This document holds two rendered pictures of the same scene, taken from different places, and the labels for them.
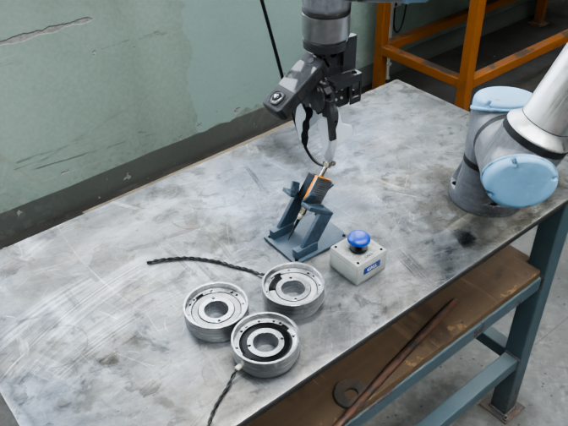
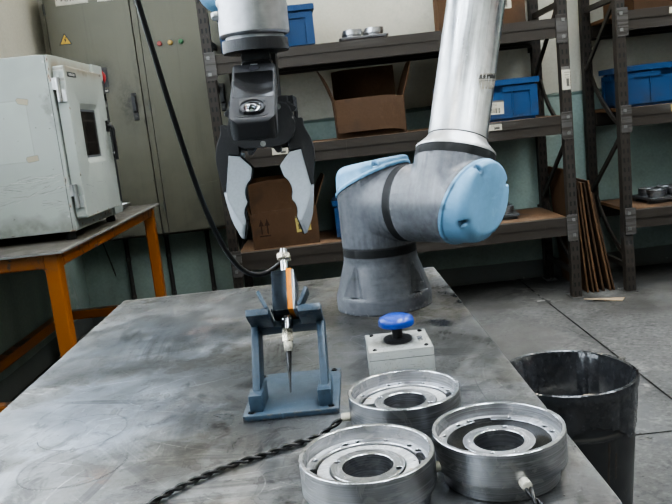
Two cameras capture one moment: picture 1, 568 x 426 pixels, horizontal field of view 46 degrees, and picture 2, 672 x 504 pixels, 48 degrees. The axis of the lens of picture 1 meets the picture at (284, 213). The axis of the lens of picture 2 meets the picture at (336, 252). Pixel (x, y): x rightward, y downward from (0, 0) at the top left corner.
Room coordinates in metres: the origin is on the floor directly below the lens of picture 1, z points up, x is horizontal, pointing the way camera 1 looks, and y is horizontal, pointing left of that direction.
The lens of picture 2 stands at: (0.43, 0.55, 1.09)
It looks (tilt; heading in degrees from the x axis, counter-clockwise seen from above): 10 degrees down; 308
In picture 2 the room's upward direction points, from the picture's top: 6 degrees counter-clockwise
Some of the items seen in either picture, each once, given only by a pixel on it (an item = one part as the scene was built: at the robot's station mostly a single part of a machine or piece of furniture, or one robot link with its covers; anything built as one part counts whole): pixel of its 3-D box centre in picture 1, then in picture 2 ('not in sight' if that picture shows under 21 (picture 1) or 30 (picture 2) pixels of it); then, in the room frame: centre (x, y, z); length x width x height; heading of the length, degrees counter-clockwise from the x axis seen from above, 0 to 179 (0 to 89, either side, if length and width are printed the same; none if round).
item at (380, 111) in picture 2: not in sight; (366, 100); (2.84, -2.99, 1.19); 0.52 x 0.42 x 0.38; 38
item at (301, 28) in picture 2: not in sight; (267, 33); (3.25, -2.69, 1.61); 0.52 x 0.38 x 0.22; 41
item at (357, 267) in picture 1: (360, 255); (399, 356); (0.89, -0.13, 0.82); 0.08 x 0.07 x 0.05; 128
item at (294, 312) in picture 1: (292, 292); (405, 408); (0.80, -0.01, 0.82); 0.10 x 0.10 x 0.04
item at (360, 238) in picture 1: (358, 246); (397, 336); (0.88, -0.13, 0.85); 0.04 x 0.04 x 0.05
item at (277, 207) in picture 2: not in sight; (284, 209); (3.25, -2.66, 0.64); 0.49 x 0.40 x 0.37; 43
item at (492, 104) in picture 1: (501, 125); (378, 200); (1.08, -0.41, 0.97); 0.13 x 0.12 x 0.14; 174
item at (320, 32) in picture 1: (324, 24); (250, 21); (0.99, -0.07, 1.21); 0.08 x 0.08 x 0.05
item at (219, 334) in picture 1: (216, 313); (368, 475); (0.76, 0.11, 0.82); 0.10 x 0.10 x 0.04
